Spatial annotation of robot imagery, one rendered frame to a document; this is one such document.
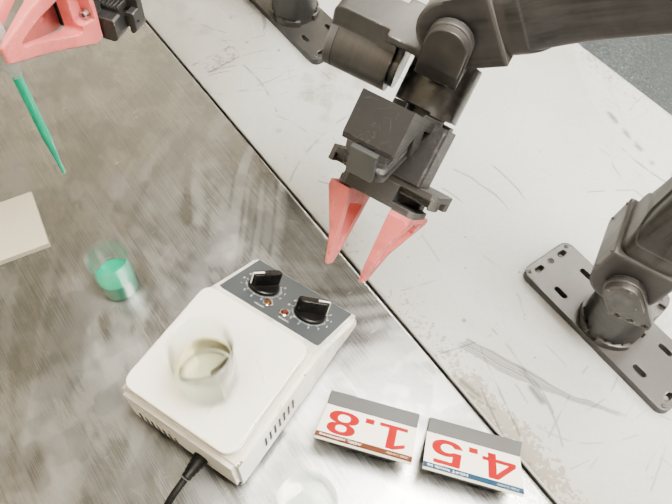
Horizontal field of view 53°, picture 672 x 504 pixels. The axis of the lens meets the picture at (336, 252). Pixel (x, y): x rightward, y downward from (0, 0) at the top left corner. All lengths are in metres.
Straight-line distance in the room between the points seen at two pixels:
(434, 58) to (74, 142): 0.53
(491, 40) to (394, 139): 0.10
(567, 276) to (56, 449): 0.55
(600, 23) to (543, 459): 0.40
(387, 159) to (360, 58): 0.12
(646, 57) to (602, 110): 1.61
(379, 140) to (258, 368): 0.24
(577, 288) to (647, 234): 0.18
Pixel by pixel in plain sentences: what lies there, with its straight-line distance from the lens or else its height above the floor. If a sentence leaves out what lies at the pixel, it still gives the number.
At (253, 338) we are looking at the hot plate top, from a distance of 0.62.
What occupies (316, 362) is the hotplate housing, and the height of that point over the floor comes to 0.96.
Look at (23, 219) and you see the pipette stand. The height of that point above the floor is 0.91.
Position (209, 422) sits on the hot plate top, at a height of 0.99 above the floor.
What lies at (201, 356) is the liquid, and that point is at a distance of 0.58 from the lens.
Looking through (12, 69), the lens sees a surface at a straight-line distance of 0.54.
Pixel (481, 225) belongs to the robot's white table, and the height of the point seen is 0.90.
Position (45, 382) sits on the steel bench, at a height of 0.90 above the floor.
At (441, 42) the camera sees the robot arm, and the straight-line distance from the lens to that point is 0.51.
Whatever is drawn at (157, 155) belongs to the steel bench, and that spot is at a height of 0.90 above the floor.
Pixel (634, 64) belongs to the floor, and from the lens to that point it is 2.54.
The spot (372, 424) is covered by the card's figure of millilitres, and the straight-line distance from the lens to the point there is 0.67.
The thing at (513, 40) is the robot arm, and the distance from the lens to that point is 0.51.
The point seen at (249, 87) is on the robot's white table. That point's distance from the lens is 0.94.
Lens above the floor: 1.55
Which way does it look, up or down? 58 degrees down
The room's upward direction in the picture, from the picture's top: 3 degrees clockwise
